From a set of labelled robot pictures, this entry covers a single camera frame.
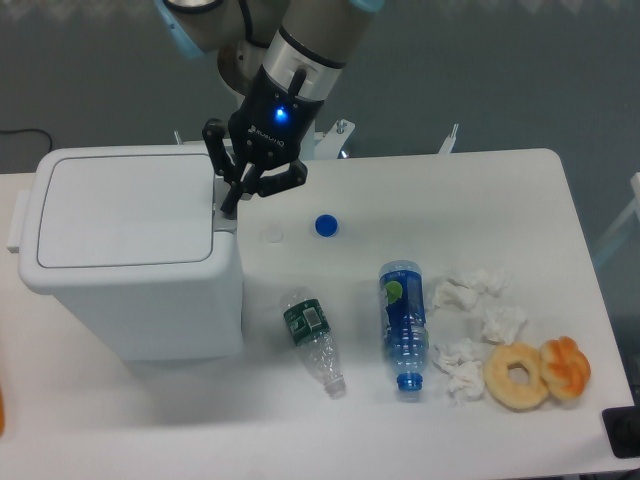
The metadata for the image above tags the black device table corner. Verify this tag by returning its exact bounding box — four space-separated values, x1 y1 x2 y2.
602 406 639 459

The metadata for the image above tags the crumpled tissue right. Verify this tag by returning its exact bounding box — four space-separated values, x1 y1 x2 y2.
482 306 527 345

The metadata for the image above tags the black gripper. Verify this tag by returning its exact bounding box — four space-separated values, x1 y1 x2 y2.
202 67 324 217

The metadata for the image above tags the crumpled tissue bottom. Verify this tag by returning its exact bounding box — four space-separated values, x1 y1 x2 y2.
433 338 485 406

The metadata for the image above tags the white plastic trash can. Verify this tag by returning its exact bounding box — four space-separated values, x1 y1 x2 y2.
18 144 243 361

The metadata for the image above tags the crumpled tissue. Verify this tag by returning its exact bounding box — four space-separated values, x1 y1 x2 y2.
433 338 485 406
482 306 527 345
426 268 511 312

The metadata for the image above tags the blue bottle cap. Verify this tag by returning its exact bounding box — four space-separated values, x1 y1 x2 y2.
314 214 339 238

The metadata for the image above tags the white table bracket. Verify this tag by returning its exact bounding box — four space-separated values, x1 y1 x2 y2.
438 123 459 155

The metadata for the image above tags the orange glazed bread roll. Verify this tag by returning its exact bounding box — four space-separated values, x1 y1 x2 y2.
539 336 591 401

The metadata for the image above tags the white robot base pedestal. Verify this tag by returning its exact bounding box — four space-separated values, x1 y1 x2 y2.
216 39 316 161

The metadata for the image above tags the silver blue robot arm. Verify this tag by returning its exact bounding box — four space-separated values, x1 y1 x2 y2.
156 1 384 217

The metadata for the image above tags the crumpled tissue top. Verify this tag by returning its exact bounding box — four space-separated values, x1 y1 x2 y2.
426 268 511 312

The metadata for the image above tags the blue plastic bottle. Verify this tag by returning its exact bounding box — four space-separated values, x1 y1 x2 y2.
378 260 429 402

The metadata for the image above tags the white bottle cap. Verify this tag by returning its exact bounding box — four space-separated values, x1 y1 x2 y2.
263 225 284 244

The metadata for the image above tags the ring donut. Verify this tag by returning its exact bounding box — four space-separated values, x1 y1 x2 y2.
483 342 549 410

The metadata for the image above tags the orange object left edge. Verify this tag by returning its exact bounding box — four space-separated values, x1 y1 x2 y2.
0 387 6 437

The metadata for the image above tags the clear bottle green label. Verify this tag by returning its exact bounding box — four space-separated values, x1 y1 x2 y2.
280 287 347 399

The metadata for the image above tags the black floor cable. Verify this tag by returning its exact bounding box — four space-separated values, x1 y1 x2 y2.
0 128 54 151

